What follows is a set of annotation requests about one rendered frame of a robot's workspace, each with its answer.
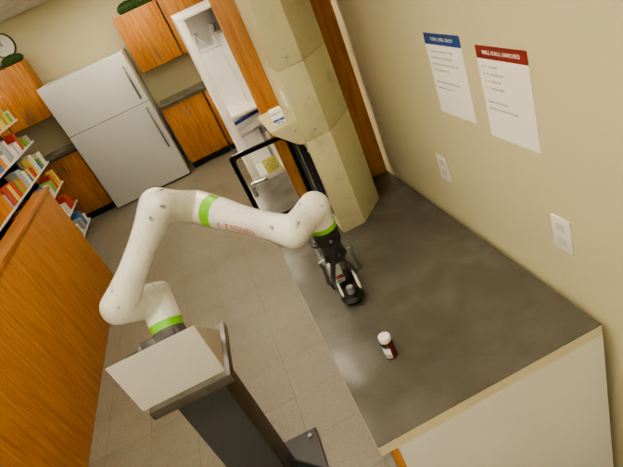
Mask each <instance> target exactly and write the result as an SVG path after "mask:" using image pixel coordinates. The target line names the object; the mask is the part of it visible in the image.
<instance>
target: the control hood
mask: <svg viewBox="0 0 623 467"><path fill-rule="evenodd" d="M281 110H282V112H283V114H284V117H285V119H286V122H284V123H282V124H280V125H277V126H274V124H273V121H272V119H271V116H270V114H269V112H266V113H264V114H262V115H260V116H258V119H259V121H260V122H261V123H262V124H263V125H264V126H265V127H266V129H267V130H268V131H269V132H270V133H271V134H272V135H273V136H276V137H279V138H282V139H285V140H287V141H289V142H292V143H295V144H298V145H303V144H305V142H306V141H305V138H304V136H303V134H302V131H301V129H300V127H299V124H298V122H297V121H296V120H295V119H294V118H293V117H291V116H290V115H289V114H288V113H287V112H285V111H284V110H283V109H282V108H281Z"/></svg>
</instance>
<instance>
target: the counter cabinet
mask: <svg viewBox="0 0 623 467"><path fill-rule="evenodd" d="M390 454H391V456H392V458H393V460H394V461H395V463H396V465H397V467H614V463H613V452H612V441H611V429H610V418H609V407H608V395H607V383H606V372H605V360H604V338H603V335H600V336H598V337H596V338H595V339H593V340H592V341H590V342H588V343H587V344H585V345H583V346H581V347H579V348H577V349H575V350H573V351H571V352H570V353H568V354H566V355H564V356H563V357H561V358H560V359H558V360H555V361H553V362H552V363H550V364H548V365H546V366H544V367H543V368H541V369H539V370H537V371H535V372H534V373H532V374H530V375H528V376H527V377H525V378H523V379H521V380H519V381H518V382H516V383H514V384H512V385H510V386H508V387H506V388H504V389H503V390H501V391H500V392H498V393H496V394H494V395H492V396H491V397H489V398H486V399H484V400H483V401H481V402H479V403H477V404H476V405H475V406H473V407H471V408H469V409H467V410H465V411H463V412H461V413H459V414H458V415H456V416H454V417H452V418H450V419H449V420H448V421H446V422H444V423H441V424H440V425H438V426H436V427H434V428H432V429H431V430H429V431H427V432H425V433H423V434H422V435H420V436H418V437H416V438H415V439H413V440H411V441H409V442H407V443H406V444H404V445H402V446H400V447H398V448H396V449H394V450H392V451H390Z"/></svg>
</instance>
